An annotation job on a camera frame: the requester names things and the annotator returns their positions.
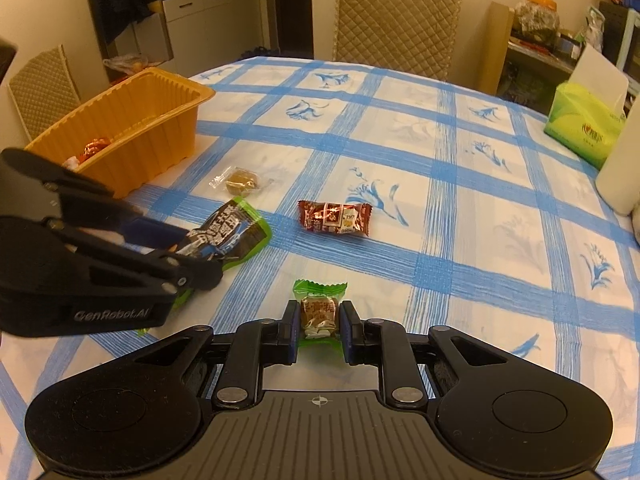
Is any black appliance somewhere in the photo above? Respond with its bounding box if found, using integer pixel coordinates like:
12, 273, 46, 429
597, 0, 626, 56

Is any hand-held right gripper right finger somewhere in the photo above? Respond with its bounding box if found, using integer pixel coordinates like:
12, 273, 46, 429
339, 301, 506, 408

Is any orange foil candy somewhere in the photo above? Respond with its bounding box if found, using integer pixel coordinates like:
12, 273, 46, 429
82, 137, 112, 158

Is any clear wrapped brown candy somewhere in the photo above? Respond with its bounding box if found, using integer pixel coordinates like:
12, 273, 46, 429
209, 165, 276, 196

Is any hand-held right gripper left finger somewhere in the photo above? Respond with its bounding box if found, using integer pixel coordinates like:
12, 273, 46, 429
135, 300, 301, 408

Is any wooden shelf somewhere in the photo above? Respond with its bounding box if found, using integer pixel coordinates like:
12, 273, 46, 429
502, 35, 581, 106

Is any orange plastic tray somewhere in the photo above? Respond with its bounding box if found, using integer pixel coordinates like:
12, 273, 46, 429
24, 67, 217, 200

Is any green candy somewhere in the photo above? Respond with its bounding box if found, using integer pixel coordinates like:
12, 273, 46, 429
292, 279, 349, 361

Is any green tissue box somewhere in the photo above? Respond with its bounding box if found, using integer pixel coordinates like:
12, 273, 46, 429
543, 42, 631, 171

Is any white bottle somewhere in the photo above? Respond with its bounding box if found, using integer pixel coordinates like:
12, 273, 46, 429
595, 105, 640, 216

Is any dark wooden door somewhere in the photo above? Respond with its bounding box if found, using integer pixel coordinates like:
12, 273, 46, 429
262, 0, 316, 58

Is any white cabinet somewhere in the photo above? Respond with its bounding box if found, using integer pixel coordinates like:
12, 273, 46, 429
82, 0, 266, 86

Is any green white bag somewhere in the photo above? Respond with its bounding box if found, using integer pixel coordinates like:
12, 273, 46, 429
575, 5, 606, 58

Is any dark hanging clothing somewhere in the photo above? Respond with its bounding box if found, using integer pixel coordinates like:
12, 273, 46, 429
77, 0, 151, 46

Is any dark green snack packet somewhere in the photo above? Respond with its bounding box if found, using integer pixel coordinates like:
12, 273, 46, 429
140, 197, 273, 333

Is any beige covered chair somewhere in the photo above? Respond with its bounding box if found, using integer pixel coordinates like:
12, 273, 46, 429
7, 45, 81, 141

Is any blue checked tablecloth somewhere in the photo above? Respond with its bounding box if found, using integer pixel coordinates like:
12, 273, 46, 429
0, 55, 640, 480

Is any red brown snack packet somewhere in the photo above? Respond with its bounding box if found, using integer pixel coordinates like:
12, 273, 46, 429
297, 200, 373, 237

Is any wooden board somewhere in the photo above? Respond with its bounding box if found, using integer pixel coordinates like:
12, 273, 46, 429
477, 1, 516, 96

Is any quilted cover chair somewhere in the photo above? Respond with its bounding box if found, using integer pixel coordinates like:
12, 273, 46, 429
332, 0, 463, 83

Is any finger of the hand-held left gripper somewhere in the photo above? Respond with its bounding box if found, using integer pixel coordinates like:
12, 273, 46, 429
0, 148, 193, 253
42, 217, 223, 295

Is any orange lid jar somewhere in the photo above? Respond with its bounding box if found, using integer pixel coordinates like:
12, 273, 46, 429
515, 0, 561, 41

